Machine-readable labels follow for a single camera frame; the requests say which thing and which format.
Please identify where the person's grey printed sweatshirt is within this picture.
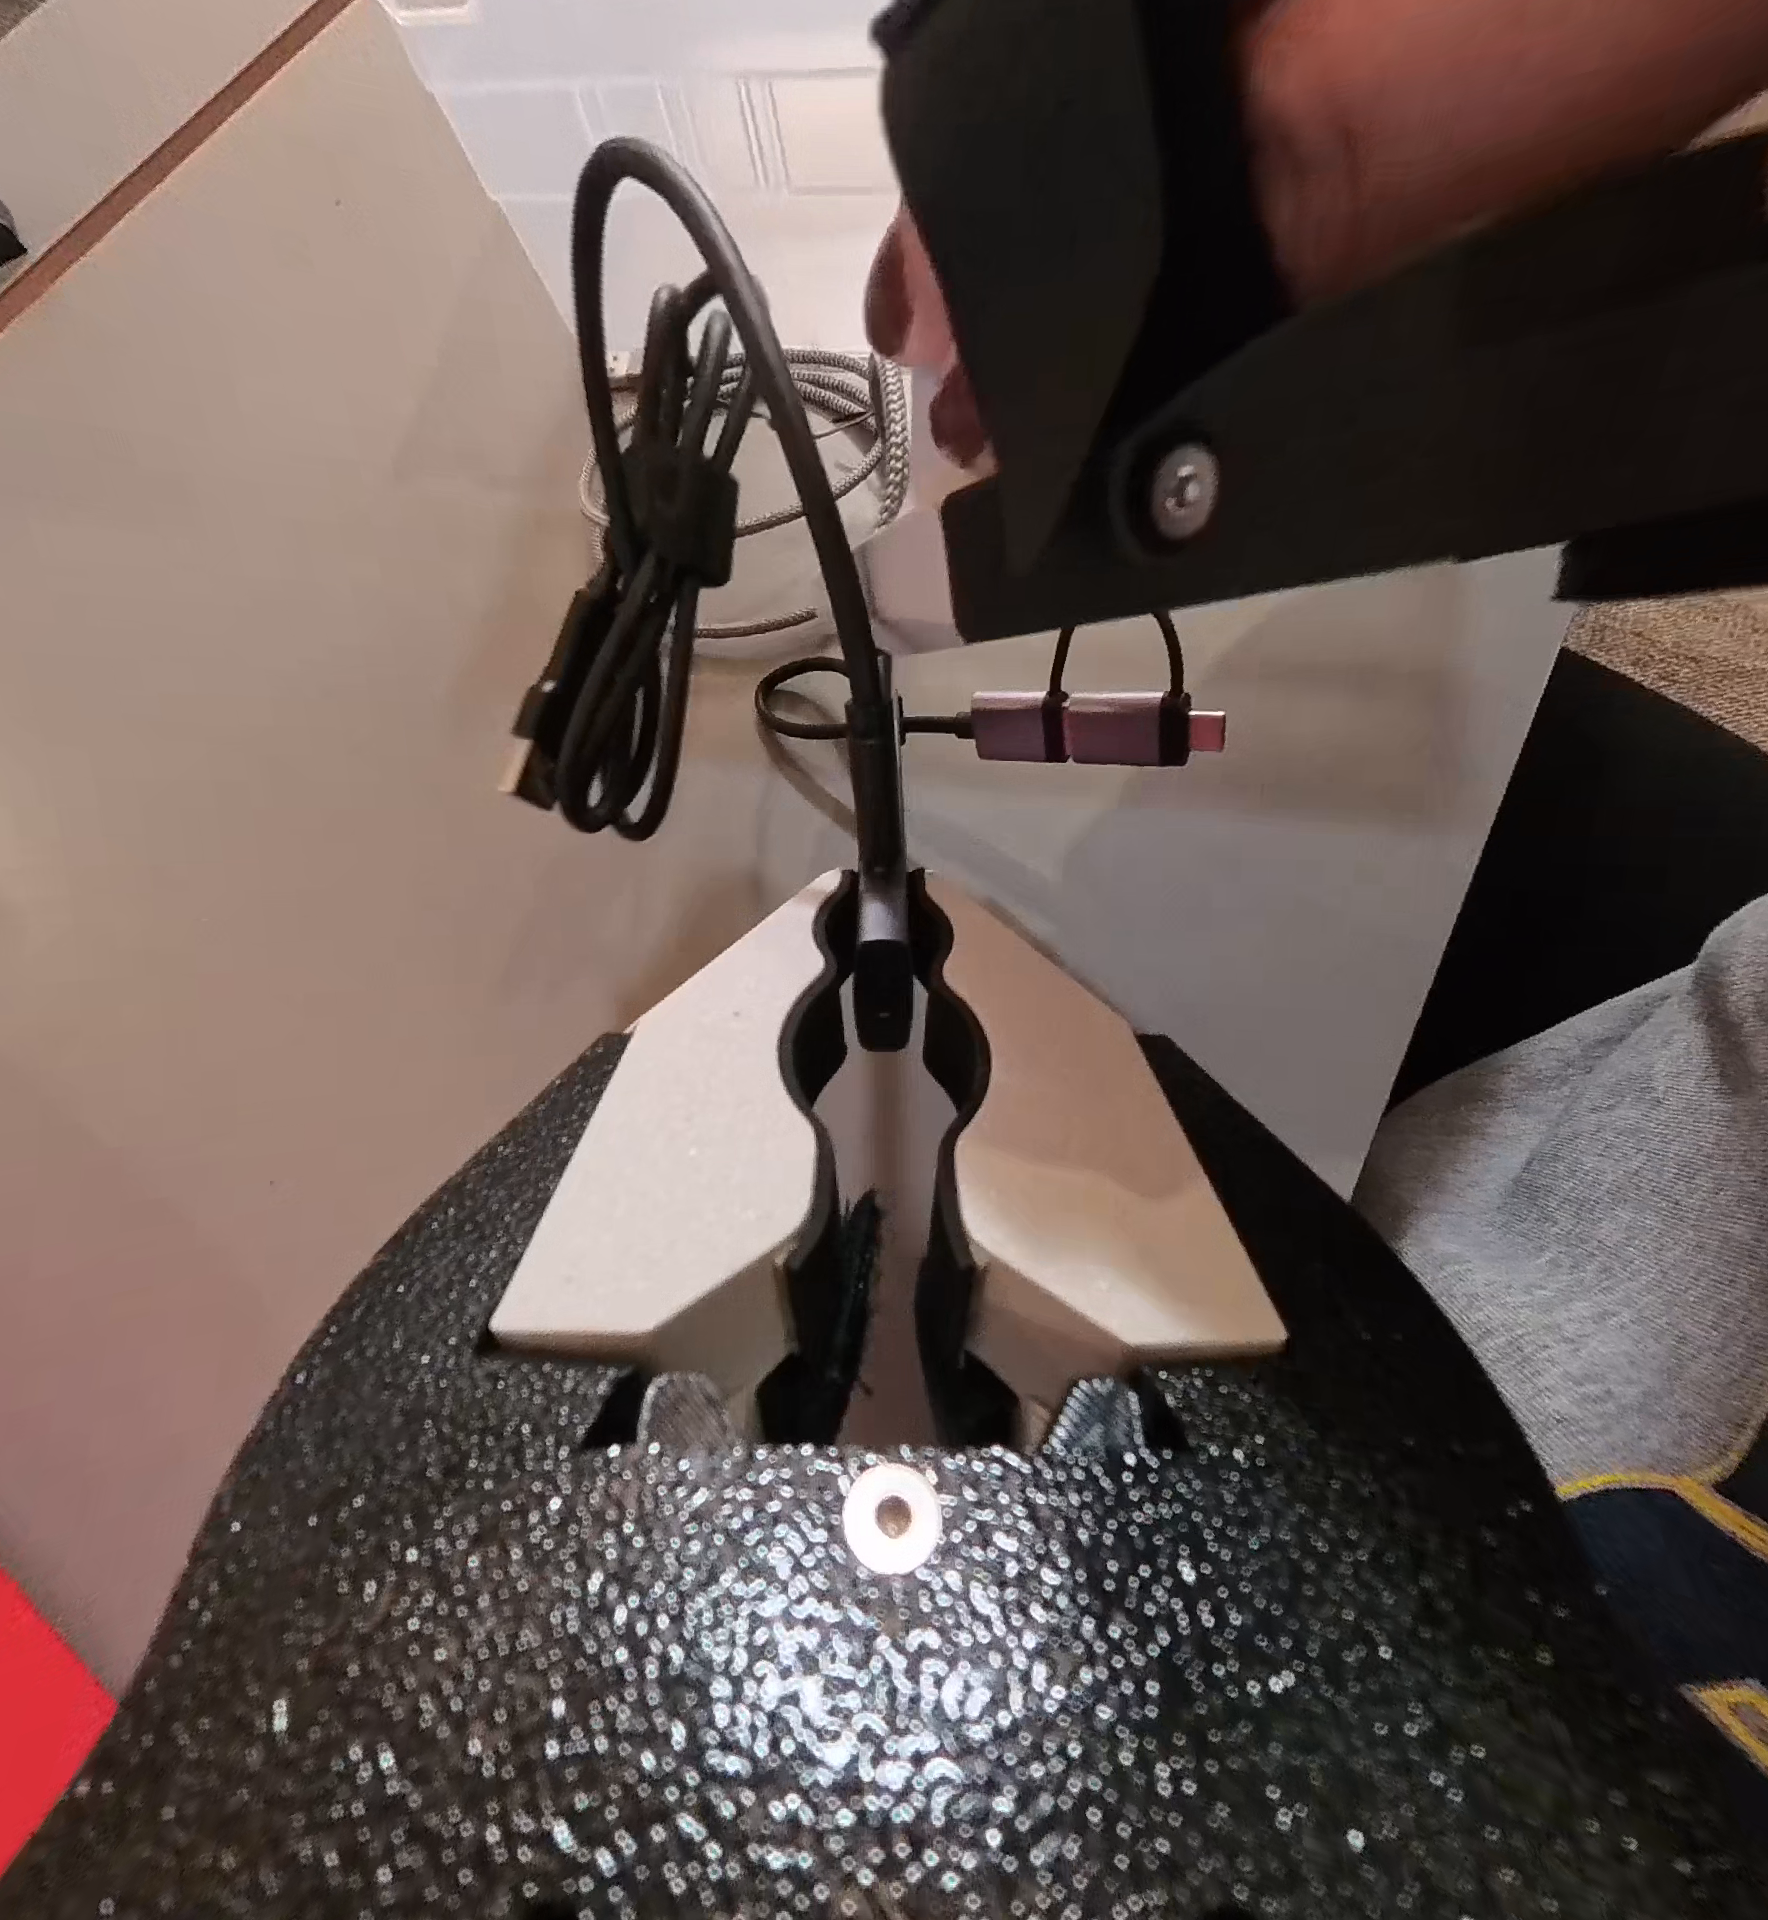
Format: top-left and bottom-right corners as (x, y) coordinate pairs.
(1350, 869), (1768, 1920)

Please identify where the black cable with purple adapters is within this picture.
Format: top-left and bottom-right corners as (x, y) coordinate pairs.
(500, 135), (1231, 1052)

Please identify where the grey braided cable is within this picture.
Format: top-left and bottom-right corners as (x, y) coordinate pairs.
(582, 345), (919, 650)

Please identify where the person's right hand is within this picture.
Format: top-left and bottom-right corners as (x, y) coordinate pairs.
(867, 0), (1768, 468)

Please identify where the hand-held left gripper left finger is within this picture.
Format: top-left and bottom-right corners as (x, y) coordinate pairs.
(485, 865), (864, 1414)

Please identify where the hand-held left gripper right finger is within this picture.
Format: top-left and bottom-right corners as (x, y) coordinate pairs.
(904, 869), (1293, 1447)

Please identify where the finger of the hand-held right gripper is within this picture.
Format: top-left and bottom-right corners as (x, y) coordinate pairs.
(867, 508), (976, 662)

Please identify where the clear plastic bin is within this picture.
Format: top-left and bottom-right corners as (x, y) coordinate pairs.
(401, 0), (904, 352)

